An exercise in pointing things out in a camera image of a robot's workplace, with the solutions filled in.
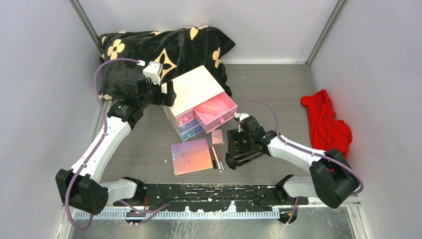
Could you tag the black long makeup brush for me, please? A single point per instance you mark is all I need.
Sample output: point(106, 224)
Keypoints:
point(249, 159)

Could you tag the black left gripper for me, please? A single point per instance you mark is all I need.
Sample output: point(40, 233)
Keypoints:
point(163, 98)

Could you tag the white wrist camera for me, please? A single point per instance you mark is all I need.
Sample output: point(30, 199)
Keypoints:
point(153, 71)
point(239, 117)

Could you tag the silver lip pencil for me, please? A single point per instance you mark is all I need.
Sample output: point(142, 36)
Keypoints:
point(216, 158)

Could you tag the black fan makeup brush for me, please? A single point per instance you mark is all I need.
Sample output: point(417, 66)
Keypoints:
point(232, 160)

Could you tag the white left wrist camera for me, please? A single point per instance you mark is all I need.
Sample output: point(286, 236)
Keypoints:
point(153, 71)

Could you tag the black mascara tube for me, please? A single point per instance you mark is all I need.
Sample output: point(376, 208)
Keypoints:
point(213, 159)

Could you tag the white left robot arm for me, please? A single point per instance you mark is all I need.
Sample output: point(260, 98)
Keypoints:
point(81, 187)

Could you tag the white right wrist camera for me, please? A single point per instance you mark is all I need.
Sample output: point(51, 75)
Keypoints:
point(239, 117)

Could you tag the black floral plush blanket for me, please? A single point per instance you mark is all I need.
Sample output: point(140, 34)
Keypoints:
point(179, 51)

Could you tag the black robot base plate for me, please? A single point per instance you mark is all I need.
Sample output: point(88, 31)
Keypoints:
point(212, 197)

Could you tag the small pink card packet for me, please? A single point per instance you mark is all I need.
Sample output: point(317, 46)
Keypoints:
point(217, 136)

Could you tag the holographic eyeshadow palette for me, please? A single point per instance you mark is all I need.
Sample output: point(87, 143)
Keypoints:
point(191, 156)

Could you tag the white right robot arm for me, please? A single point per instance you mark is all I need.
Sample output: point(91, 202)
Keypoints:
point(330, 177)

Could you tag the red cloth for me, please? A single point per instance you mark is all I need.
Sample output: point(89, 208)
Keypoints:
point(326, 132)

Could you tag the white pink drawer organizer box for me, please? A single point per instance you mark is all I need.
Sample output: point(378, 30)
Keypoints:
point(192, 89)

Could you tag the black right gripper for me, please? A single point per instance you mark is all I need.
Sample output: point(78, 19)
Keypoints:
point(233, 136)

